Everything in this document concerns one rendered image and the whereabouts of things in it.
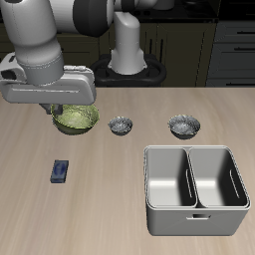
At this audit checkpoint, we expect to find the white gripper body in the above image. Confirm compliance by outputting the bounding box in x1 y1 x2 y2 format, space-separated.
0 65 98 106

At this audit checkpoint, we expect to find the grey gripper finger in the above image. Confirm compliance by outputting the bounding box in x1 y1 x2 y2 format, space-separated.
51 104 65 117
38 103 52 115

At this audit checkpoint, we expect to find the green bowl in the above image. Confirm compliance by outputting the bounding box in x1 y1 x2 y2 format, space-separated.
50 104 101 135

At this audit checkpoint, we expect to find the small grey fluted dish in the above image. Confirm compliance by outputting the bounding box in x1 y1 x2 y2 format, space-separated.
107 116 134 136

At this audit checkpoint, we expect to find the small dark blue box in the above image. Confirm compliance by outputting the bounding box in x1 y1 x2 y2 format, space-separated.
49 159 70 184

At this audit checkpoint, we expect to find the large grey fluted dish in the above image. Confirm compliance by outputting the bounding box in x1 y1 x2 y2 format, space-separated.
166 114 201 140

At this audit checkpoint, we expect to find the dark kitchen cupboard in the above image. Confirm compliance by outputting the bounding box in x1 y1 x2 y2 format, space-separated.
0 13 218 89

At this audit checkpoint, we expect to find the dark grey drawer unit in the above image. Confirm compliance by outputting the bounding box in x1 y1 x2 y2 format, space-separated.
204 20 255 89

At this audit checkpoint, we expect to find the white two-bin basket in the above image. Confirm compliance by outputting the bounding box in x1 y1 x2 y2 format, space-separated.
142 144 252 238

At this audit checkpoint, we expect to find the flat black base plate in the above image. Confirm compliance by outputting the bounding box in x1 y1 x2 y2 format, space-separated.
91 53 167 89

